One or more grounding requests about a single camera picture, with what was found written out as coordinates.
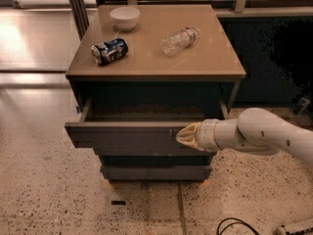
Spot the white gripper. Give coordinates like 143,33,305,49
176,118,219,153

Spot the grey top drawer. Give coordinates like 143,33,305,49
66,97,222,156

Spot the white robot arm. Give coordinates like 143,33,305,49
176,108,313,165

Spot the brown drawer cabinet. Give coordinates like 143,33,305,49
67,5,246,181

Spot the clear plastic bottle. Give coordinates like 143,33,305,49
161,27,201,56

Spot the blue soda can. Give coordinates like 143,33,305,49
91,38,128,66

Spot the dark low side cabinet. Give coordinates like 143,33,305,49
218,15,313,104

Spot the white ceramic bowl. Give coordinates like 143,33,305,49
110,7,140,31

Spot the grey power strip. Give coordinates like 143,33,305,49
274,218,313,235

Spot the black cable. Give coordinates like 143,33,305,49
216,216,261,235

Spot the metal window frame post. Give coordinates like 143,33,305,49
68,0,89,39

